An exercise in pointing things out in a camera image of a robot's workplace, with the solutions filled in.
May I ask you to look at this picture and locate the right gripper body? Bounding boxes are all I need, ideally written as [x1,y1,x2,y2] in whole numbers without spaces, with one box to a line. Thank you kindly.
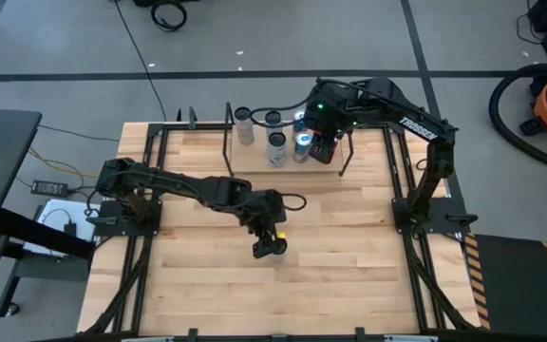
[304,77,359,140]

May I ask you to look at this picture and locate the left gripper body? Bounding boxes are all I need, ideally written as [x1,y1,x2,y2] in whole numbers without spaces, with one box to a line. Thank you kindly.
[247,188,288,237]

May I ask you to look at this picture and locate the blue silver Red Bull can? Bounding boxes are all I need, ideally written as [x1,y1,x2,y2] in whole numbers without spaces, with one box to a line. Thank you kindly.
[292,130,313,164]
[292,108,309,134]

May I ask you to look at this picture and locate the red Coca-Cola can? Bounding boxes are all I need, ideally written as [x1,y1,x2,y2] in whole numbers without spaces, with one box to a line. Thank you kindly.
[311,137,340,166]

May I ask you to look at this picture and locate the white Celsius can black lid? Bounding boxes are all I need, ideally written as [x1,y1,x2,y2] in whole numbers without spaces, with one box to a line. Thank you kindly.
[267,131,288,168]

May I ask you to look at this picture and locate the Celsius Arctic Vibe can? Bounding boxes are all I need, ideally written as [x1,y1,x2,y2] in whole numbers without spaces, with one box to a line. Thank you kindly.
[263,109,284,137]

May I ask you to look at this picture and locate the black power adapter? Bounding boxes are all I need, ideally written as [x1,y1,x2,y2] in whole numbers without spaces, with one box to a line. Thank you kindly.
[29,179,69,197]

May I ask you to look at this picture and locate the black mat hazard stripes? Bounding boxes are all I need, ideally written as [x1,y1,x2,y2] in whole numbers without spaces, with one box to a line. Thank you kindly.
[462,232,547,339]

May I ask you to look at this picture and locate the black table frame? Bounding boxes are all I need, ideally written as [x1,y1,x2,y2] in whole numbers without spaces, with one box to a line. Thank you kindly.
[81,106,481,342]

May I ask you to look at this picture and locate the coiled black cable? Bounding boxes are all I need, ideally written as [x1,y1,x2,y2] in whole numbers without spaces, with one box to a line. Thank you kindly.
[149,0,189,33]

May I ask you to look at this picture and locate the black floor cable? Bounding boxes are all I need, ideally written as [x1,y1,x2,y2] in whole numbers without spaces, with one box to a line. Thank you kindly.
[113,0,168,121]

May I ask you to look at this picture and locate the yellow floor cable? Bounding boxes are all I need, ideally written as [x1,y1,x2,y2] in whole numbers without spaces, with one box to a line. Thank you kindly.
[27,145,102,180]

